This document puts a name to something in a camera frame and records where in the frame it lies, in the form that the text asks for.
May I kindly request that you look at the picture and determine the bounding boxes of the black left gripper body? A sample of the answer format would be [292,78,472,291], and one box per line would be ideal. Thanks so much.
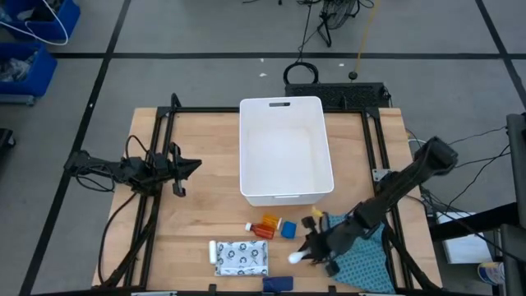
[155,141,188,198]

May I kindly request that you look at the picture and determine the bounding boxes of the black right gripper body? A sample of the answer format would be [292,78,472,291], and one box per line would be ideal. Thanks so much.
[302,216,362,277]

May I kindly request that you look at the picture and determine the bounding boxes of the small blue container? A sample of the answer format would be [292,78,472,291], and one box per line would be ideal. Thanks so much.
[280,220,298,240]

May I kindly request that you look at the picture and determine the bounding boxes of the amber pill bottle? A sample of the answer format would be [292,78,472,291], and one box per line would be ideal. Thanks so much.
[261,213,284,230]

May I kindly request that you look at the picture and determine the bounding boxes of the red medicine bottle white cap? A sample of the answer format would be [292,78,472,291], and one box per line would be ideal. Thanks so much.
[245,222,276,241]

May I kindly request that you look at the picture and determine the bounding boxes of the white patterned pouch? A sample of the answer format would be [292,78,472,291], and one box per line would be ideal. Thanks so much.
[214,240,270,277]

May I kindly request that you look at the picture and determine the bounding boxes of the white plastic bin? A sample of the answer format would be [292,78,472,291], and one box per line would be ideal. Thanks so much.
[239,95,335,207]

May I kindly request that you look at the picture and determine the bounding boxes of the blue storage bin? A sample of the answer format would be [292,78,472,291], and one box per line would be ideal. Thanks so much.
[3,0,82,42]
[0,42,58,106]

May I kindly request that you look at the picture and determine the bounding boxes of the teal patterned cloth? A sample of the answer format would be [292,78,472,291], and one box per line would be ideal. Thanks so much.
[324,212,396,295]

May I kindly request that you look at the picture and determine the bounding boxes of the dark blue block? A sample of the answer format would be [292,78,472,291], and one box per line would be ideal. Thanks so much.
[262,275,295,294]

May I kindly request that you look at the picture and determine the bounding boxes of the white box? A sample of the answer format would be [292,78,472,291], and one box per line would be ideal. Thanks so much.
[435,211,501,265]

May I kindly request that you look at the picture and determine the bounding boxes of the black beam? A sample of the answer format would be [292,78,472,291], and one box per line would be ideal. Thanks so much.
[429,202,519,243]

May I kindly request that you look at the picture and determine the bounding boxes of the black perforated box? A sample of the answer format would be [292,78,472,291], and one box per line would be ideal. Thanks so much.
[284,81,391,111]

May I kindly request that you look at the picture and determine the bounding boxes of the white printed can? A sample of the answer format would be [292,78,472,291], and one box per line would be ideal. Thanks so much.
[477,261,505,286]

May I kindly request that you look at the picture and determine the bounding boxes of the black floor object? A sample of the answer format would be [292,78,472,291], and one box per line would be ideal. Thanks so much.
[0,127,16,155]

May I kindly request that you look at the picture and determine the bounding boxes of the black floor stand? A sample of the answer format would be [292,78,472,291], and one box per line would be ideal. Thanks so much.
[295,0,375,49]

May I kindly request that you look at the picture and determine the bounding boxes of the clear plastic bags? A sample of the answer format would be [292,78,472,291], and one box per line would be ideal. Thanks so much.
[0,55,36,82]

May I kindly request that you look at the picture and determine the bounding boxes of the black aluminium table frame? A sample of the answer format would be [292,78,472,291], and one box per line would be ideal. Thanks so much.
[98,92,443,296]

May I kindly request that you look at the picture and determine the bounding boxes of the black coiled cable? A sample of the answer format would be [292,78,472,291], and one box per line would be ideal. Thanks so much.
[283,61,321,86]

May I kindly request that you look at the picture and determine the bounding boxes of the white cable loop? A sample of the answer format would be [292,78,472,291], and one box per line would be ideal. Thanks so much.
[0,0,70,46]

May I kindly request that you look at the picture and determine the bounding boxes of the long black cable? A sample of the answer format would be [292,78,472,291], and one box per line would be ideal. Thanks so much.
[298,0,314,63]

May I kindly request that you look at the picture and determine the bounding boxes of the grey post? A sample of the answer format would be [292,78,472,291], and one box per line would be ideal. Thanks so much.
[505,113,526,296]

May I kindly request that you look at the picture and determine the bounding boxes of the yellow cable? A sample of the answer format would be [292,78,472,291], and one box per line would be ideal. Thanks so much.
[348,0,381,81]

